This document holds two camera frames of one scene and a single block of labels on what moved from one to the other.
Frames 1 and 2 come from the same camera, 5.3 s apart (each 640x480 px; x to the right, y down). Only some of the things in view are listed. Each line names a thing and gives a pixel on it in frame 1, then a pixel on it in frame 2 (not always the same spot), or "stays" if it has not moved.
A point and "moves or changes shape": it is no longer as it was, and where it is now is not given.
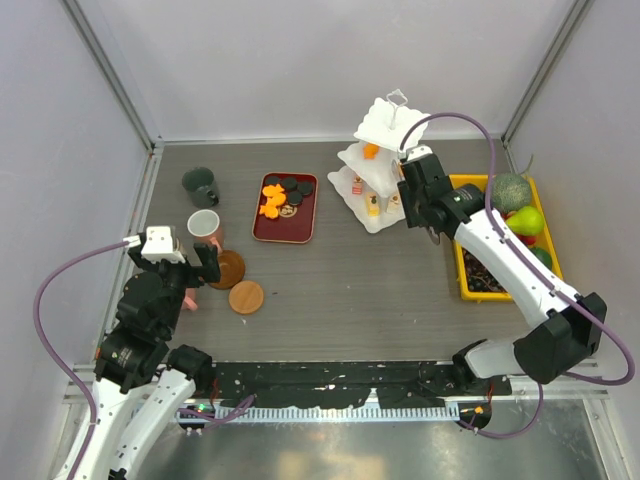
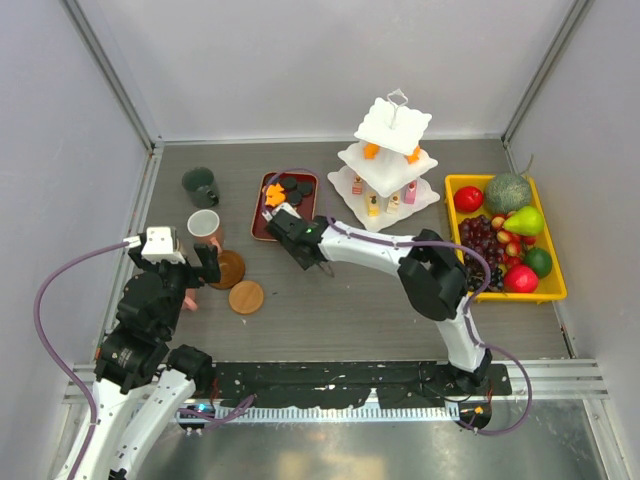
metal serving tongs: x=433 y=235 moves or changes shape
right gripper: x=413 y=219 to x=302 y=264
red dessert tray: x=294 y=223 stays
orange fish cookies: x=275 y=195 stays
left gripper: x=208 y=256 stays
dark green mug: x=199 y=182 stays
